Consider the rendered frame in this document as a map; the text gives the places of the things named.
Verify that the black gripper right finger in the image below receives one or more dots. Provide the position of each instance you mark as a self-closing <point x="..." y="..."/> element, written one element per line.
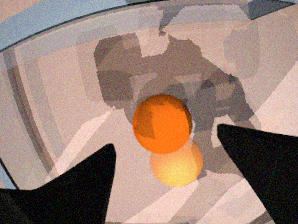
<point x="269" y="161"/>

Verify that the clear l-shaped low wall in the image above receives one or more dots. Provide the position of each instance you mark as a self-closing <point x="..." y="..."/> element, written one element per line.
<point x="18" y="148"/>

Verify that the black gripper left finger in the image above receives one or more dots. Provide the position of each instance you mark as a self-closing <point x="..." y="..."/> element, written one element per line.
<point x="79" y="196"/>

